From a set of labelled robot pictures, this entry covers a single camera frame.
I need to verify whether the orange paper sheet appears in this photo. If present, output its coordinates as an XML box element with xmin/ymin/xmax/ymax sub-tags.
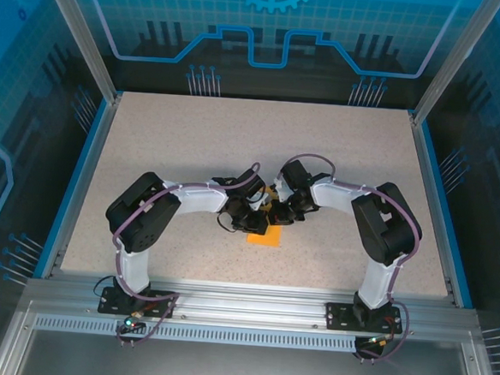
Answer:
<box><xmin>245</xmin><ymin>186</ymin><xmax>287</xmax><ymax>249</ymax></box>

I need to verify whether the blue printed back panel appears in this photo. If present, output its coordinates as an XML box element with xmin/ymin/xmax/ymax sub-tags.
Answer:
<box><xmin>63</xmin><ymin>0</ymin><xmax>461</xmax><ymax>115</ymax></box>

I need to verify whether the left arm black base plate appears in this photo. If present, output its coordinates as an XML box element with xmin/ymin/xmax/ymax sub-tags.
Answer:
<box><xmin>97</xmin><ymin>285</ymin><xmax>178</xmax><ymax>319</ymax></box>

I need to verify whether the blue printed side panel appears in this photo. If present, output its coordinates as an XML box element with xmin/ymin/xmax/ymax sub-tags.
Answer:
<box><xmin>408</xmin><ymin>0</ymin><xmax>500</xmax><ymax>375</ymax></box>
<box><xmin>0</xmin><ymin>0</ymin><xmax>118</xmax><ymax>375</ymax></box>

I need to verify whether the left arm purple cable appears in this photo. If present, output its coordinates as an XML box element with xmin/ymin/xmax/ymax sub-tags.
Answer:
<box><xmin>104</xmin><ymin>151</ymin><xmax>262</xmax><ymax>356</ymax></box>

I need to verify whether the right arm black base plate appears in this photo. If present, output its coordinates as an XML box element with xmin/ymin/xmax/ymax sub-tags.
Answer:
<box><xmin>324</xmin><ymin>301</ymin><xmax>410</xmax><ymax>336</ymax></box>

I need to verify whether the small connector with LED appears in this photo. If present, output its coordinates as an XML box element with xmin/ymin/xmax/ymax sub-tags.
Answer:
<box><xmin>120</xmin><ymin>310</ymin><xmax>148</xmax><ymax>332</ymax></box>
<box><xmin>365</xmin><ymin>332</ymin><xmax>396</xmax><ymax>349</ymax></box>

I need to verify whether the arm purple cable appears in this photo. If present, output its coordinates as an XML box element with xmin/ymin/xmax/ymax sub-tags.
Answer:
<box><xmin>265</xmin><ymin>151</ymin><xmax>429</xmax><ymax>368</ymax></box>
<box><xmin>104</xmin><ymin>151</ymin><xmax>262</xmax><ymax>356</ymax></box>

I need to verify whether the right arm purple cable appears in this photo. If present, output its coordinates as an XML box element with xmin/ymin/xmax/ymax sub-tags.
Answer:
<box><xmin>265</xmin><ymin>151</ymin><xmax>429</xmax><ymax>368</ymax></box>

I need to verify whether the slotted metal cable duct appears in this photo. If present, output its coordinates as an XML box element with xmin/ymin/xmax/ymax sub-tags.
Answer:
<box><xmin>33</xmin><ymin>313</ymin><xmax>360</xmax><ymax>354</ymax></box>

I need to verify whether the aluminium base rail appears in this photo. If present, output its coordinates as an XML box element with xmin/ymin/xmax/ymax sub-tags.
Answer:
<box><xmin>22</xmin><ymin>267</ymin><xmax>483</xmax><ymax>342</ymax></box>

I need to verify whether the aluminium frame post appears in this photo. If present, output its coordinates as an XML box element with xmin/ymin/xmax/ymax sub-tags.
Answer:
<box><xmin>410</xmin><ymin>0</ymin><xmax>492</xmax><ymax>131</ymax></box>
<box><xmin>28</xmin><ymin>0</ymin><xmax>129</xmax><ymax>104</ymax></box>

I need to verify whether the grey metal lower shelf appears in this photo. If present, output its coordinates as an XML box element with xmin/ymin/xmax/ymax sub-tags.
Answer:
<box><xmin>0</xmin><ymin>298</ymin><xmax>500</xmax><ymax>375</ymax></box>

